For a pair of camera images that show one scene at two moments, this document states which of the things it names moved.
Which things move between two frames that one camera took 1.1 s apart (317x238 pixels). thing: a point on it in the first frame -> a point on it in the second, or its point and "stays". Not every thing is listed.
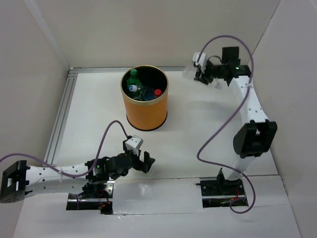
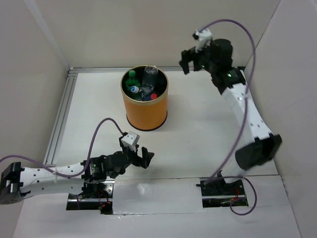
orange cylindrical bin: (149, 114) stays
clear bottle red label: (157, 92) -> (153, 96)
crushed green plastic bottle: (132, 81) stays
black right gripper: (204, 75) -> (187, 55)
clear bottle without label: (219, 84) -> (150, 73)
